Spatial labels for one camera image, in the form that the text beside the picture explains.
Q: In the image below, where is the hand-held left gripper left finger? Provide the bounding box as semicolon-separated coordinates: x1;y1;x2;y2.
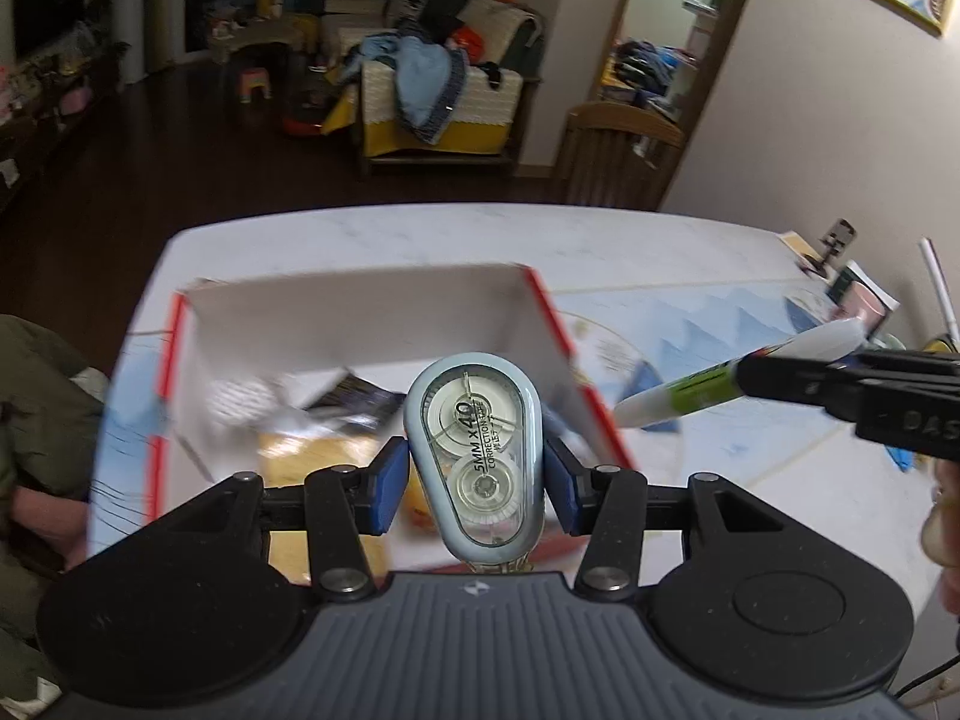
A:
161;435;412;601

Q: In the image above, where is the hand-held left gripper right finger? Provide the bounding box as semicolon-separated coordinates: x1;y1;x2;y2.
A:
544;436;811;601

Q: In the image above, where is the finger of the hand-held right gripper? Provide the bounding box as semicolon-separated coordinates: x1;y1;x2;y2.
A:
735;354;863;421
851;349;960;372

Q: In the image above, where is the light blue correction tape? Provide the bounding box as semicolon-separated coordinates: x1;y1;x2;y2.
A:
403;352;542;571

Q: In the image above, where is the black snack packet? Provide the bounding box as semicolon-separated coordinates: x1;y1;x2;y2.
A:
304;369;402;432

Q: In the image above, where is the white green glue tube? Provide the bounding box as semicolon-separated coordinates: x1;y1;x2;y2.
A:
613;317;871;430

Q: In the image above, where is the bag of cotton swabs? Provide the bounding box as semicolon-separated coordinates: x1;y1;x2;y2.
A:
206;375;301;436

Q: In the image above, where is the red cardboard box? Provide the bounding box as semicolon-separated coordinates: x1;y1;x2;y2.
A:
154;262;638;563

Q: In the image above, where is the person's right hand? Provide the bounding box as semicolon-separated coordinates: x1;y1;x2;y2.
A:
921;457;960;616

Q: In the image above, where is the pink mug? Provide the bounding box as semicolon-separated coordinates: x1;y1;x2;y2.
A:
829;277;890;338

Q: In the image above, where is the white rolled paper tube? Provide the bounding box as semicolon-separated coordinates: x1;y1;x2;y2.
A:
919;238;960;350

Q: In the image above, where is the dark green box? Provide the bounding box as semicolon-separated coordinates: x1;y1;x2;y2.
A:
825;262;901;316

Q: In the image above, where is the yellow card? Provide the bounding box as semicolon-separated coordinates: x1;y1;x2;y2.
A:
776;231;826;271

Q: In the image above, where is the black phone stand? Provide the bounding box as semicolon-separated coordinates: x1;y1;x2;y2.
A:
814;219;860;275

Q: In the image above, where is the wooden chair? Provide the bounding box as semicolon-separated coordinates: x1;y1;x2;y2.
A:
553;101;687;211

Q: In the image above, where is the bed with clothes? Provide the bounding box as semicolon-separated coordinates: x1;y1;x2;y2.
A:
600;37;706;110

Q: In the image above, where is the person's olive jacket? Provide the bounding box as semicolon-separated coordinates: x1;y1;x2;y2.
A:
0;315;106;720

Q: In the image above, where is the sofa with yellow cover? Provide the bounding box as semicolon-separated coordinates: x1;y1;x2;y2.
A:
322;0;548;177

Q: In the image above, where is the pile of blue clothes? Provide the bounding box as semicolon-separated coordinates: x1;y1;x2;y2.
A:
341;34;470;145

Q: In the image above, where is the low coffee table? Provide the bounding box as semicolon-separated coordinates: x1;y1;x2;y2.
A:
208;19;301;65

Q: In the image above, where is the dark television cabinet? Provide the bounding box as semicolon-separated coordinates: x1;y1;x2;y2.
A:
0;52;121;196

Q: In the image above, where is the white standing air conditioner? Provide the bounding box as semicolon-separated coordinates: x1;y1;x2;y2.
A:
112;0;151;87

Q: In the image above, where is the television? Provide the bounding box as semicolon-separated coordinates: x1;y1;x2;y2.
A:
11;0;85;61

